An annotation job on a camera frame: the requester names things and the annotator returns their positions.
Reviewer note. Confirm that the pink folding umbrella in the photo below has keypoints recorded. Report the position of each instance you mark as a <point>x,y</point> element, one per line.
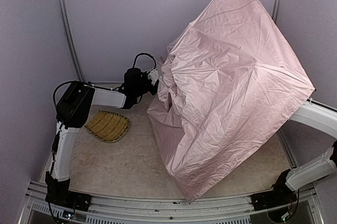
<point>228,84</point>

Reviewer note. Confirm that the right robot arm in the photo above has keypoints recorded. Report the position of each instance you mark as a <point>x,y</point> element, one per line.
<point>310,139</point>

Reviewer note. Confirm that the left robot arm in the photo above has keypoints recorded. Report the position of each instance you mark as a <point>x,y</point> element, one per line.
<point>72,112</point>

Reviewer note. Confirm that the woven bamboo tray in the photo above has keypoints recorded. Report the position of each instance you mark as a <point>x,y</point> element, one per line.
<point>108,126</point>

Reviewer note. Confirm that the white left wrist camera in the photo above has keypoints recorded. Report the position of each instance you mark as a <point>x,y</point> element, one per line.
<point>153,76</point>

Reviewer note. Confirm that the front aluminium rail base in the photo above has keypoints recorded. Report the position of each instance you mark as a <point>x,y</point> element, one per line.
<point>240,208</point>

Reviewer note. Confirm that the left aluminium frame post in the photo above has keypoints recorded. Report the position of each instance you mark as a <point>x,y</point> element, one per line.
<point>70,42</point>

